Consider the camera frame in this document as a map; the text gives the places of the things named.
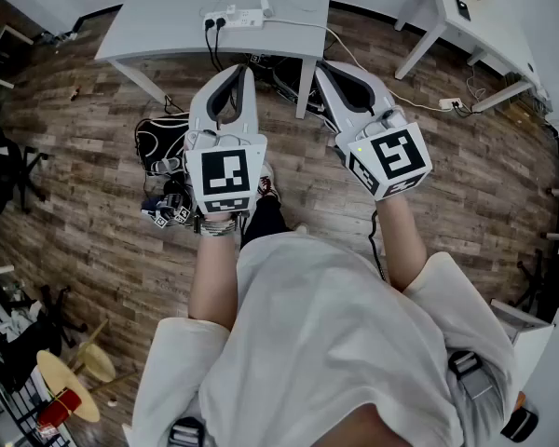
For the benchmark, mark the black backpack with white lines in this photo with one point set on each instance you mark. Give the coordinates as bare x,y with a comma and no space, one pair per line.
160,133

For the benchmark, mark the person's black trouser leg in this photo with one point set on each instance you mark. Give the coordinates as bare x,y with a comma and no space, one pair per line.
265,221

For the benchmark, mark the white table leg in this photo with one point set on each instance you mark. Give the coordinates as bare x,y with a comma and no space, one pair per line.
140,82
306,86

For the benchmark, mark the white floor socket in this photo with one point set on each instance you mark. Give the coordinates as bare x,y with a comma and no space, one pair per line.
449,104

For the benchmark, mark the white shirt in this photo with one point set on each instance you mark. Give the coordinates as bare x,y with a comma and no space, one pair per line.
317,333

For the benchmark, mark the small yellow round stool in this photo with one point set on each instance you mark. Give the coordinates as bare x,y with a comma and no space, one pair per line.
98,361

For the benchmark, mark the person's white sneaker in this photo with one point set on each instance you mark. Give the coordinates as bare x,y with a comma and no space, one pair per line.
268,184

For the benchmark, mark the person's left forearm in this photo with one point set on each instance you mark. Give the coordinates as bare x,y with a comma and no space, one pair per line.
212,277

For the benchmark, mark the white drawer cabinet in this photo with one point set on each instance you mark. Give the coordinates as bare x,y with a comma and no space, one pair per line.
531,338

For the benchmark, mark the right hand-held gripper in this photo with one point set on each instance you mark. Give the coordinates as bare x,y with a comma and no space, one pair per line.
396,156

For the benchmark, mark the person's right forearm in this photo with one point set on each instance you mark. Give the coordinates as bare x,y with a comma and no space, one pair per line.
403,245

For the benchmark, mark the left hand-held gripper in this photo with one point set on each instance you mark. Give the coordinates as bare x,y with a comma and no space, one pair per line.
223,175

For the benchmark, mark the red bucket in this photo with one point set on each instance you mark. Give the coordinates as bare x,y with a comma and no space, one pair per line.
58,410

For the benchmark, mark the white side table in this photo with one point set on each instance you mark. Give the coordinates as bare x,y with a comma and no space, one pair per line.
489,31

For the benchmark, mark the black office chair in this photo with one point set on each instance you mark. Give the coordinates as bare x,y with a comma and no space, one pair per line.
540,291
51,324
4,166

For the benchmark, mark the spare hand-held gripper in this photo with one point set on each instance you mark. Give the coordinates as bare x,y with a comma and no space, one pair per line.
167,203

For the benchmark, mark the white power strip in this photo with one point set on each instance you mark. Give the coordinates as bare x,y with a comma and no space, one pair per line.
249,20

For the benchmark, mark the large yellow round stool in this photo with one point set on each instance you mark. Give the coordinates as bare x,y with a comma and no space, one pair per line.
65,380

